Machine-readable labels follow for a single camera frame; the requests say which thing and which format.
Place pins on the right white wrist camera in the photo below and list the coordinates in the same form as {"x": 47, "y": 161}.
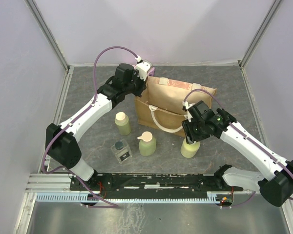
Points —
{"x": 186, "y": 107}

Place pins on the green bottle beige pump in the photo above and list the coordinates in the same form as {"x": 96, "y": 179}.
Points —
{"x": 147, "y": 143}

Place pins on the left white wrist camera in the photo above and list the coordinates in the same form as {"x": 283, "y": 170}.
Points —
{"x": 143, "y": 67}

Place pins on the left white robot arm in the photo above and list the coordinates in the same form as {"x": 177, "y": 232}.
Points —
{"x": 62, "y": 140}

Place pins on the green bottle cap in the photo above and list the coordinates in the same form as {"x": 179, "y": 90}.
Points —
{"x": 122, "y": 122}

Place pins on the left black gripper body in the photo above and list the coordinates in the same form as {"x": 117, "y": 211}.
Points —
{"x": 136, "y": 87}

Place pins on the brown canvas tote bag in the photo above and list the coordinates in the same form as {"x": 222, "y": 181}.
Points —
{"x": 160, "y": 106}

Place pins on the white slotted cable duct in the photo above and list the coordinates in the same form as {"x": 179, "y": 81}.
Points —
{"x": 209, "y": 197}

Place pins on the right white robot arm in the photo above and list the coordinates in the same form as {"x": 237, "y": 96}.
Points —
{"x": 274, "y": 179}

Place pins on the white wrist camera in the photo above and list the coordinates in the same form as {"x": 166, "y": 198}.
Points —
{"x": 143, "y": 67}
{"x": 186, "y": 107}

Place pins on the aluminium frame rail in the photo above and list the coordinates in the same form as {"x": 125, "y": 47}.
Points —
{"x": 52, "y": 183}

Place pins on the yellow-green bottle white pump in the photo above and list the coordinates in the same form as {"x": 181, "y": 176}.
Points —
{"x": 189, "y": 150}

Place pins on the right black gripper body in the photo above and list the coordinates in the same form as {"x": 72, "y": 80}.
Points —
{"x": 195, "y": 130}

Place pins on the small pink object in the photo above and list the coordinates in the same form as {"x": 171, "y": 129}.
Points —
{"x": 151, "y": 72}

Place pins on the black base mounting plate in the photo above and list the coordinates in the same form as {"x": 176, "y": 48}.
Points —
{"x": 117, "y": 185}

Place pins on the clear square glass bottle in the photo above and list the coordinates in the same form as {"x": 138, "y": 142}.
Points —
{"x": 121, "y": 150}

